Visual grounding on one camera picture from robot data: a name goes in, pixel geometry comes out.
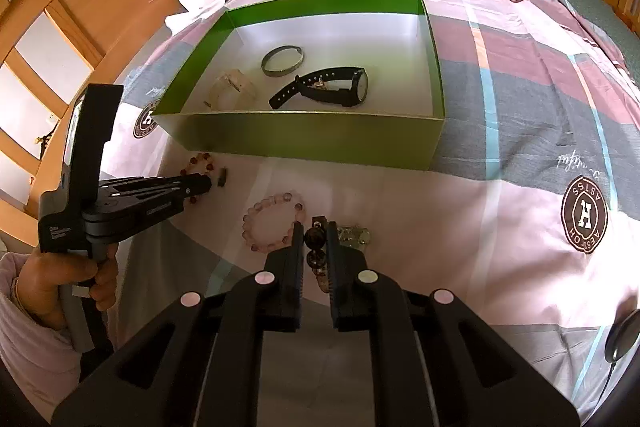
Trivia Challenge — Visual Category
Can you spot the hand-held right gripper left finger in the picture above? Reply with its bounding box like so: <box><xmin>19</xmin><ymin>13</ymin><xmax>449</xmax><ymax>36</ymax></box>
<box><xmin>51</xmin><ymin>221</ymin><xmax>307</xmax><ymax>427</ymax></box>

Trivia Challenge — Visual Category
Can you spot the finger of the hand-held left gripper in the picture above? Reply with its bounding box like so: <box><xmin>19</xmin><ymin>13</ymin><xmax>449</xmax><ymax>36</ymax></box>
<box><xmin>99</xmin><ymin>174</ymin><xmax>212</xmax><ymax>202</ymax></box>
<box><xmin>84</xmin><ymin>196</ymin><xmax>195</xmax><ymax>239</ymax></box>

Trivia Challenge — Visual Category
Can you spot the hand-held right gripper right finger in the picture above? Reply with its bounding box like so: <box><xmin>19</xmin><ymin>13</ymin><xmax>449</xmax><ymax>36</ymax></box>
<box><xmin>325</xmin><ymin>221</ymin><xmax>576</xmax><ymax>427</ymax></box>

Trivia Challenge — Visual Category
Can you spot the brown bead bracelet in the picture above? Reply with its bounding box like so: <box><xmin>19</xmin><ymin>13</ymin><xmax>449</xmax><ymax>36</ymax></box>
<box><xmin>305</xmin><ymin>217</ymin><xmax>332</xmax><ymax>294</ymax></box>

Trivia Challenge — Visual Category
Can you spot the orange bead bracelet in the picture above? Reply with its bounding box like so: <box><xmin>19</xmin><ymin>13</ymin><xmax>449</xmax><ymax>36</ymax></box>
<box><xmin>179</xmin><ymin>153</ymin><xmax>216</xmax><ymax>206</ymax></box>

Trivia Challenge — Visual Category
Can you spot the green cardboard box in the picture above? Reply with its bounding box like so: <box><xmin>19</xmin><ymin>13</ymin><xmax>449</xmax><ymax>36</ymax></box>
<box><xmin>151</xmin><ymin>0</ymin><xmax>447</xmax><ymax>172</ymax></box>

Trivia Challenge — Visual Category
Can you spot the silver bangle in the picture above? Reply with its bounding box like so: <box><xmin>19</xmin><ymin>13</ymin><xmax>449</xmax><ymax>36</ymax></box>
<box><xmin>261</xmin><ymin>47</ymin><xmax>305</xmax><ymax>78</ymax></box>

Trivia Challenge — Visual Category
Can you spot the person's left forearm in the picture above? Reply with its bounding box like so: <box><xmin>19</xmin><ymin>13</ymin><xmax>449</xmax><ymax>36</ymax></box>
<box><xmin>0</xmin><ymin>252</ymin><xmax>83</xmax><ymax>423</ymax></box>

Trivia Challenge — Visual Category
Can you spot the person's left hand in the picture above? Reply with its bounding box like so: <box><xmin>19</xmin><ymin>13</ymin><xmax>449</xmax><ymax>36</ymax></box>
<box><xmin>15</xmin><ymin>243</ymin><xmax>119</xmax><ymax>330</ymax></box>

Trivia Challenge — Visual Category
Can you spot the black wrist watch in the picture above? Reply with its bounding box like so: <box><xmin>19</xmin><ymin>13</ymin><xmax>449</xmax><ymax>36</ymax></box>
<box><xmin>268</xmin><ymin>67</ymin><xmax>370</xmax><ymax>110</ymax></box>

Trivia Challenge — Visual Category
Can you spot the plaid bed sheet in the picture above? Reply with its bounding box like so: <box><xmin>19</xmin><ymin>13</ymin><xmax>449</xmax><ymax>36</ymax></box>
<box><xmin>100</xmin><ymin>0</ymin><xmax>640</xmax><ymax>413</ymax></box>

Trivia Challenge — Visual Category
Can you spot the pink bead bracelet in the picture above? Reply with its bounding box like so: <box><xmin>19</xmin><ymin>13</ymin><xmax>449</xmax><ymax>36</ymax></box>
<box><xmin>242</xmin><ymin>192</ymin><xmax>305</xmax><ymax>253</ymax></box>

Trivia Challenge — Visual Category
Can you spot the translucent white bracelet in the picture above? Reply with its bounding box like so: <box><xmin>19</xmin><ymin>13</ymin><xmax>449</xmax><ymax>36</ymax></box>
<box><xmin>204</xmin><ymin>69</ymin><xmax>260</xmax><ymax>111</ymax></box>

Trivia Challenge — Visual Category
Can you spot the black round disc with cable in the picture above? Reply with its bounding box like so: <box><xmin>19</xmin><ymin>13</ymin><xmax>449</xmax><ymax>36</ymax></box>
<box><xmin>603</xmin><ymin>307</ymin><xmax>640</xmax><ymax>364</ymax></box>

